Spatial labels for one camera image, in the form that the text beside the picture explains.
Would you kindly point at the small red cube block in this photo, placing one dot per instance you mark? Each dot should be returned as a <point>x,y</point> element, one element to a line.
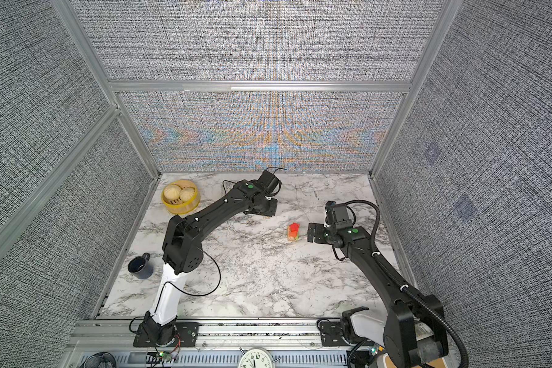
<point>293,228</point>

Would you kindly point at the white analog clock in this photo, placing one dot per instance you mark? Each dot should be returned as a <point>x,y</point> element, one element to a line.
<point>256,358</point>

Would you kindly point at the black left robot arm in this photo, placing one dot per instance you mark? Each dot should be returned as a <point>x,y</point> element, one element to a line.
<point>183,251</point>

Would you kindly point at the yellow rimmed bamboo steamer basket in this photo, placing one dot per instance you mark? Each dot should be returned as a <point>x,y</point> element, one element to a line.
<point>182,208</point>

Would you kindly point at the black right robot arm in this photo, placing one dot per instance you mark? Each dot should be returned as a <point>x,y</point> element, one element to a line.
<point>409,333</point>

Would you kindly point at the orange red rectangular block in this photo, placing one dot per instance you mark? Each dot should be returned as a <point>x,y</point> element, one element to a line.
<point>293,234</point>

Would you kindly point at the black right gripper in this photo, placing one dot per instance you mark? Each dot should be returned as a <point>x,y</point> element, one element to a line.
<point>319,237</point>

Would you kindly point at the dark blue mug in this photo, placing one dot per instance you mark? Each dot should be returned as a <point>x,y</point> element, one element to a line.
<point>141,266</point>

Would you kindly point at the right steamed bun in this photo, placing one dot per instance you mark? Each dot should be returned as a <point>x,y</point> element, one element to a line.
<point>187,194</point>

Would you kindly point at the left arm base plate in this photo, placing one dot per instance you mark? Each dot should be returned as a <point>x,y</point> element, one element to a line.
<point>186,333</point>

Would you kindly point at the left steamed bun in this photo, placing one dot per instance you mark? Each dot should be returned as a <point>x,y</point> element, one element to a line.
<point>172,193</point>

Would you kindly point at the black fan grille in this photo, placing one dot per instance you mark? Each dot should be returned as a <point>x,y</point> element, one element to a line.
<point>100,360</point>

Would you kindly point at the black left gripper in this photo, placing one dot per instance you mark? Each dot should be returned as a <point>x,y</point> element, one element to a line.
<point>271,212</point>

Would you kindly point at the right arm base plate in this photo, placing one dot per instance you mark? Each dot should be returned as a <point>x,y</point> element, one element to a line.
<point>331,333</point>

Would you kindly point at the steamed bun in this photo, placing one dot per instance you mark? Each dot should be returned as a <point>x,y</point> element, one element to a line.
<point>172,193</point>
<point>187,194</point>

